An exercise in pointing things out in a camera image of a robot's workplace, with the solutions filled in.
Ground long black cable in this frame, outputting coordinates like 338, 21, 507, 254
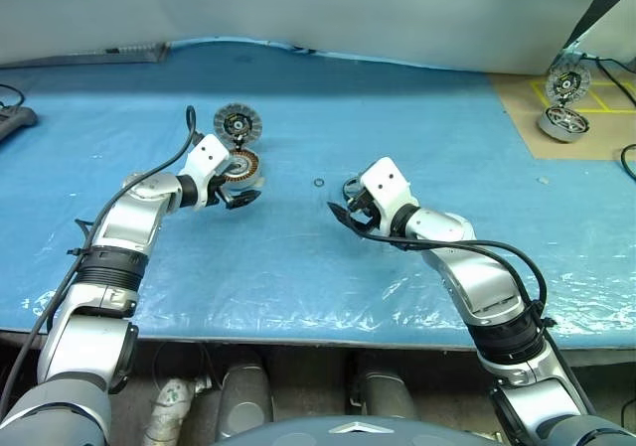
578, 53, 636, 107

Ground white wrapped bundle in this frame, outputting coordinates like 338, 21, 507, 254
143, 378, 198, 446

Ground blue plastic-covered table mat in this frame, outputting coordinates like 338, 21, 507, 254
0, 38, 636, 351

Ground looped black cable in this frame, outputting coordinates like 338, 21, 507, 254
619, 142, 636, 179

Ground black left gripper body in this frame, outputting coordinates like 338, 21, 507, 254
211, 180, 239, 213

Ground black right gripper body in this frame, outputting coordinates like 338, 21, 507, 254
346, 190, 384, 233

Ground grey rounded cylinder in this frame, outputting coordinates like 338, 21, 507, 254
218, 351, 274, 440
350, 354, 418, 420

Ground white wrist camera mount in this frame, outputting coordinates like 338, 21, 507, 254
178, 135, 233, 213
358, 156, 423, 233

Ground dark metal frame leg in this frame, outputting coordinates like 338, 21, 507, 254
560, 0, 636, 53

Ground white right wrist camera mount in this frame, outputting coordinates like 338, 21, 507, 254
358, 156, 423, 233

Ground thin black controller cable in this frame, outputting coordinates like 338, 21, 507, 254
0, 82, 26, 109

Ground silver motor housing copper windings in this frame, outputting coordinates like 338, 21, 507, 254
218, 148, 267, 192

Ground gray spoked plastic wheel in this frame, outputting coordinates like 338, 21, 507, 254
340, 175, 364, 204

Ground grey power strip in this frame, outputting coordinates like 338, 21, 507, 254
0, 41, 170, 70

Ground grey robot torso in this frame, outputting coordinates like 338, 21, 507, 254
213, 413, 503, 446

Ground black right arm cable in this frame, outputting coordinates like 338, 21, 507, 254
347, 226, 602, 422

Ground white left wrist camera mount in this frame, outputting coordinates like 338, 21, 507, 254
178, 135, 233, 213

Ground brown cardboard sheet yellow tape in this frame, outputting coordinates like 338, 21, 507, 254
489, 71, 636, 162

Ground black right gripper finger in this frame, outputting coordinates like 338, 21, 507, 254
326, 201, 372, 233

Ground black handheld controller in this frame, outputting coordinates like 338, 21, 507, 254
0, 105, 39, 144

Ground silver motor housing with rotor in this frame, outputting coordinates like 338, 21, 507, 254
537, 105, 592, 144

